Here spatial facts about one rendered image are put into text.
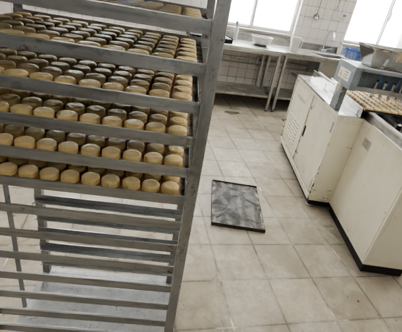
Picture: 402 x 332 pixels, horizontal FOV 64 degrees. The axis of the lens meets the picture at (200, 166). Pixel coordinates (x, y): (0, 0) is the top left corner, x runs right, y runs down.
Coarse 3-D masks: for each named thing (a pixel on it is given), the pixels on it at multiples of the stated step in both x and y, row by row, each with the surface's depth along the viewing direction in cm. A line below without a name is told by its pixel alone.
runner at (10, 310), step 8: (0, 312) 111; (8, 312) 111; (16, 312) 111; (24, 312) 111; (32, 312) 111; (40, 312) 111; (48, 312) 111; (56, 312) 111; (64, 312) 112; (72, 312) 115; (80, 312) 116; (88, 320) 114; (96, 320) 114; (104, 320) 114; (112, 320) 114; (120, 320) 114; (128, 320) 114; (136, 320) 114; (144, 320) 114; (152, 320) 114; (160, 320) 115
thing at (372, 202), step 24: (360, 144) 235; (384, 144) 206; (360, 168) 230; (384, 168) 202; (336, 192) 260; (360, 192) 226; (384, 192) 198; (336, 216) 260; (360, 216) 221; (384, 216) 195; (360, 240) 217; (384, 240) 200; (360, 264) 218; (384, 264) 210
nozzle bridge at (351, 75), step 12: (348, 60) 244; (336, 72) 249; (348, 72) 229; (360, 72) 219; (372, 72) 219; (384, 72) 219; (396, 72) 224; (348, 84) 227; (360, 84) 232; (372, 84) 231; (396, 84) 231; (336, 96) 243; (396, 96) 230; (336, 108) 242
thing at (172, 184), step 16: (0, 160) 94; (16, 160) 93; (32, 160) 94; (16, 176) 90; (32, 176) 89; (48, 176) 89; (64, 176) 90; (80, 176) 94; (96, 176) 92; (112, 176) 93; (128, 176) 97; (144, 176) 100; (160, 176) 98; (160, 192) 93; (176, 192) 93
